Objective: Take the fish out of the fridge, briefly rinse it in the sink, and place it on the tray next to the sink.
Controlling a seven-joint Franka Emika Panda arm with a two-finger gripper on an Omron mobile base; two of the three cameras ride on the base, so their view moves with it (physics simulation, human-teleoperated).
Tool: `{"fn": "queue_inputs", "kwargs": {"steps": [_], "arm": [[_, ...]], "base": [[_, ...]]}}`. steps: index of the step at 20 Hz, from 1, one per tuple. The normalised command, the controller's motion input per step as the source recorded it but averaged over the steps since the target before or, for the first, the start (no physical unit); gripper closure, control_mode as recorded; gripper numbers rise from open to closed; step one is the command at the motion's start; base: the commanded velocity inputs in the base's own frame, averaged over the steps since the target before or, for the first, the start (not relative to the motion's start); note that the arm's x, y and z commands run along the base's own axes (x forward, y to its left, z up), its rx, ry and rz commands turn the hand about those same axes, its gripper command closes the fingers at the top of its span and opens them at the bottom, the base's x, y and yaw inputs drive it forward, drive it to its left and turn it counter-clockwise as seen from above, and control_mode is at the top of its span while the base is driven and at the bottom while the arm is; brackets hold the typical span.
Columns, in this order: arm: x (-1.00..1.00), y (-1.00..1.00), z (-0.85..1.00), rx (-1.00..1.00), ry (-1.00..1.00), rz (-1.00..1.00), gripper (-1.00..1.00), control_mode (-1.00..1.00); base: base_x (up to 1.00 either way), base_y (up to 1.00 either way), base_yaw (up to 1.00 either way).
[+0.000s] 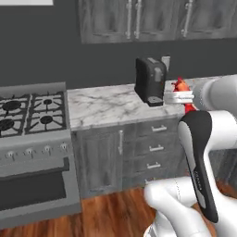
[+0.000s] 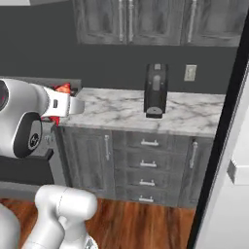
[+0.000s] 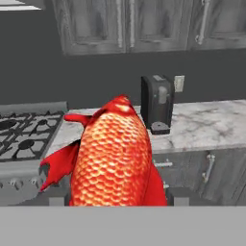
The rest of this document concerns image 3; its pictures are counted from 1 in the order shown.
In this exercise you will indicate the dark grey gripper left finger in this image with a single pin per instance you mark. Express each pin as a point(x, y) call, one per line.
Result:
point(56, 201)

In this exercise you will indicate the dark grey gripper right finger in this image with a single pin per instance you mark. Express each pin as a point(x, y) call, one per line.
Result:
point(181, 201)

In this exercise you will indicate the red orange fish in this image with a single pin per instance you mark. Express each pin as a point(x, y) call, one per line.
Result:
point(112, 157)

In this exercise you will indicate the grey hob knob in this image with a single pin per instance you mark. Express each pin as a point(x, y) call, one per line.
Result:
point(37, 182)
point(16, 184)

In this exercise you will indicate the grey wooden drawer front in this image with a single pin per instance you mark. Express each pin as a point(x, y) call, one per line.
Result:
point(185, 169)

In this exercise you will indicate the grey wooden base cupboard door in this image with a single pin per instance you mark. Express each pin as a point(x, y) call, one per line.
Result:
point(227, 176)

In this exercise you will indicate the grey gas hob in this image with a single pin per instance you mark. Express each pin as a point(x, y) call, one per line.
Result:
point(22, 141)

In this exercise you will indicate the black coffee machine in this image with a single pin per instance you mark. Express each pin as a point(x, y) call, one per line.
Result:
point(157, 102)

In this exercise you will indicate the grey extractor hood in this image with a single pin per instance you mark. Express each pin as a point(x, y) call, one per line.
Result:
point(16, 5)

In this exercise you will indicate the white wall socket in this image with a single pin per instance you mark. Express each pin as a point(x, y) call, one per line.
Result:
point(179, 83)

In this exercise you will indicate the grey wooden wall cupboard door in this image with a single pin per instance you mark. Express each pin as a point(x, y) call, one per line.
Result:
point(89, 25)
point(160, 24)
point(227, 22)

